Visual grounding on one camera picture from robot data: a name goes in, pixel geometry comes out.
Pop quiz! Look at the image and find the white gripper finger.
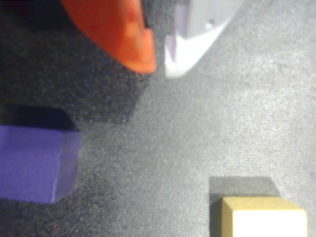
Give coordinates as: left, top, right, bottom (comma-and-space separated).
164, 0, 244, 79

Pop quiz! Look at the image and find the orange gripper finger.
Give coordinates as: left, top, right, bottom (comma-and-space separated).
60, 0, 157, 75

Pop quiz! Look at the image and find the purple cube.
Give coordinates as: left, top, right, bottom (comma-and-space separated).
0, 115, 82, 204

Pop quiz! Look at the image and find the yellow cube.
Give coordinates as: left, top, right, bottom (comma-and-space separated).
221, 197, 308, 237

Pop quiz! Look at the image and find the dark grey felt mat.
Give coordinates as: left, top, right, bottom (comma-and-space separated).
0, 0, 316, 237

